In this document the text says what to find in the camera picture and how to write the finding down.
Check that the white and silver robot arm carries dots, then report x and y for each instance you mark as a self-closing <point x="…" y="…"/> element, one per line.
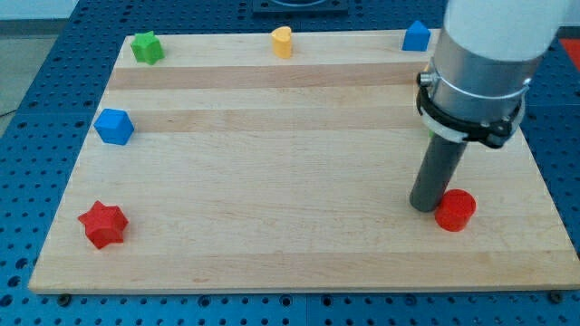
<point x="487" y="53"/>

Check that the light wooden board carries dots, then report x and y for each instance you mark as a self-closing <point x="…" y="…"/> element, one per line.
<point x="251" y="173"/>

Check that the yellow heart block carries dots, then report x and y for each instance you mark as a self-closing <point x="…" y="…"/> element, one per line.
<point x="282" y="45"/>

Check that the dark grey cylindrical pointer tool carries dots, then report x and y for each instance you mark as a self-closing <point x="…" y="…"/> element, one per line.
<point x="436" y="170"/>

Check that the red cylinder block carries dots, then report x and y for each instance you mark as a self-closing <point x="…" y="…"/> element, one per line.
<point x="455" y="209"/>

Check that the blue pentagon block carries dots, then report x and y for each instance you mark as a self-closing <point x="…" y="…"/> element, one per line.
<point x="416" y="38"/>

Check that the blue cube block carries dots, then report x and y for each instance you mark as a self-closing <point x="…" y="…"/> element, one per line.
<point x="114" y="126"/>

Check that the green star block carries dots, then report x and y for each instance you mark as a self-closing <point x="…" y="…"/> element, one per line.
<point x="146" y="47"/>

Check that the red star block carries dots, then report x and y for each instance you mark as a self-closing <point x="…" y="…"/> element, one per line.
<point x="104" y="225"/>

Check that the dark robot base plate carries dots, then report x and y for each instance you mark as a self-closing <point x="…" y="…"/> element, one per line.
<point x="300" y="6"/>

